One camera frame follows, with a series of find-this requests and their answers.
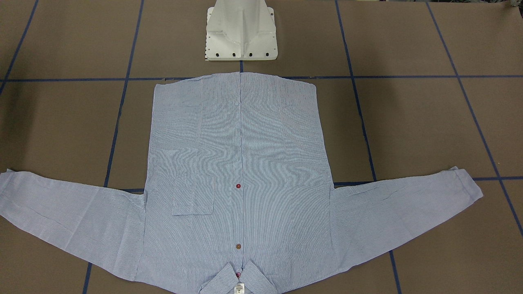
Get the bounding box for blue striped button shirt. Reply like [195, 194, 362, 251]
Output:
[1, 72, 483, 294]

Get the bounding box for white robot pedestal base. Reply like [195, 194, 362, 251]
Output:
[204, 0, 278, 61]

